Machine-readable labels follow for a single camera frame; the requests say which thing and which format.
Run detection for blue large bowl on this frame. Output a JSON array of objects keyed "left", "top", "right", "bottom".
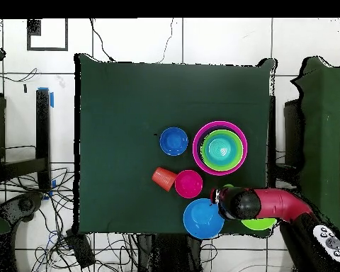
[{"left": 183, "top": 198, "right": 225, "bottom": 240}]

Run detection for red small bowl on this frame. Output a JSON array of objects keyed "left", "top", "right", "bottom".
[{"left": 174, "top": 169, "right": 204, "bottom": 199}]

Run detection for turquoise bowl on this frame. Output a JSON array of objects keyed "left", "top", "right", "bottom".
[{"left": 207, "top": 134, "right": 237, "bottom": 167}]

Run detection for lime green large bowl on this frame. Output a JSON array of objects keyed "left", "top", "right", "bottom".
[
  {"left": 200, "top": 129, "right": 244, "bottom": 172},
  {"left": 239, "top": 217, "right": 278, "bottom": 232}
]

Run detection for pink large bowl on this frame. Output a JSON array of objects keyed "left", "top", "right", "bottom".
[{"left": 192, "top": 120, "right": 248, "bottom": 176}]

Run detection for orange cup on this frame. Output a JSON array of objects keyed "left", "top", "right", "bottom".
[{"left": 151, "top": 166, "right": 179, "bottom": 193}]

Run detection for purple shallow bowl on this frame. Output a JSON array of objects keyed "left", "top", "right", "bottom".
[{"left": 196, "top": 125, "right": 246, "bottom": 171}]

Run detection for dark blue small bowl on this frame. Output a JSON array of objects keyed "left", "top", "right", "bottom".
[{"left": 159, "top": 126, "right": 189, "bottom": 157}]

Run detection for dark green table cloth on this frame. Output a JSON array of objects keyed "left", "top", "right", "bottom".
[{"left": 74, "top": 53, "right": 277, "bottom": 237}]

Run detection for black floor box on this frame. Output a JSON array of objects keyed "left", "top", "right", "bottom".
[{"left": 66, "top": 229, "right": 96, "bottom": 269}]

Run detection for black stand base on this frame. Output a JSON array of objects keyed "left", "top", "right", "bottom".
[{"left": 0, "top": 192, "right": 43, "bottom": 223}]

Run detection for blue tape strip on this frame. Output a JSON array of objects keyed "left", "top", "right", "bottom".
[{"left": 38, "top": 86, "right": 55, "bottom": 108}]

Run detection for tangled floor cables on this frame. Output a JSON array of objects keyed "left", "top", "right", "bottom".
[{"left": 0, "top": 166, "right": 140, "bottom": 272}]

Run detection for thin black floor cable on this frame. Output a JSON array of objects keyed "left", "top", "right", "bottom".
[
  {"left": 157, "top": 18, "right": 174, "bottom": 64},
  {"left": 89, "top": 18, "right": 116, "bottom": 62}
]

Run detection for black post stand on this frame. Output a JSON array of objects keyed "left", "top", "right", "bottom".
[{"left": 0, "top": 89, "right": 52, "bottom": 191}]

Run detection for black square floor frame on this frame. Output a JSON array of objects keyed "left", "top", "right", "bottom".
[{"left": 26, "top": 18, "right": 69, "bottom": 52}]

